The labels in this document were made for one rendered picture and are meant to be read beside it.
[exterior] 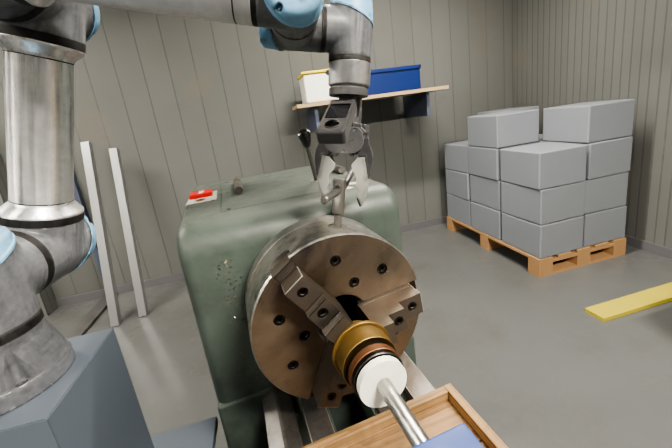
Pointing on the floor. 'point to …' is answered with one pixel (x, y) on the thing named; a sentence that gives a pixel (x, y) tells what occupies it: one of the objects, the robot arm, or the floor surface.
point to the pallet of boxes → (545, 182)
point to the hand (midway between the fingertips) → (342, 199)
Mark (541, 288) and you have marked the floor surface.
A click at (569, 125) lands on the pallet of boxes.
